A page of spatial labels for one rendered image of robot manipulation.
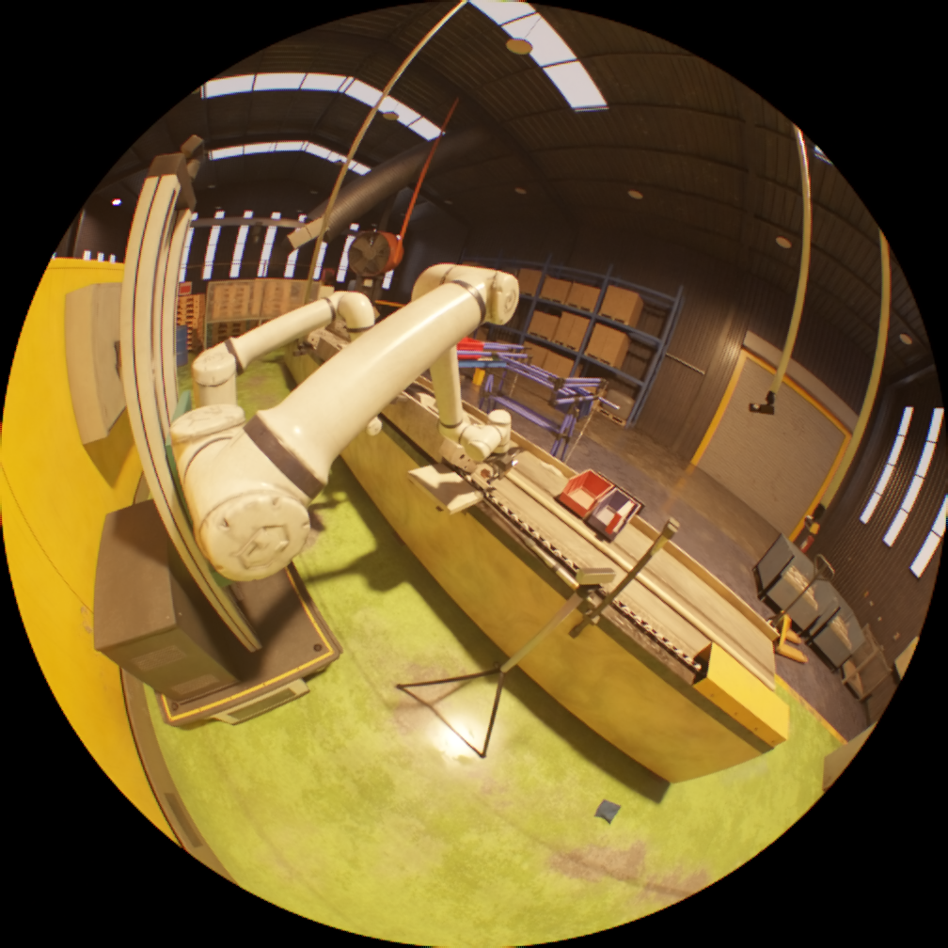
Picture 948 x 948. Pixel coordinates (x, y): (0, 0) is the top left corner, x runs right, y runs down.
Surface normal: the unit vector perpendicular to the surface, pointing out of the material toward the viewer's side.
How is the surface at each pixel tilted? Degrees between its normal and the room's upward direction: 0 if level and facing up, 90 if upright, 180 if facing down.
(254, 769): 0
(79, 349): 90
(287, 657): 0
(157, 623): 0
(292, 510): 89
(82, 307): 90
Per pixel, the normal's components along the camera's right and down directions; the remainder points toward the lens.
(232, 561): 0.72, 0.55
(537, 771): 0.28, -0.82
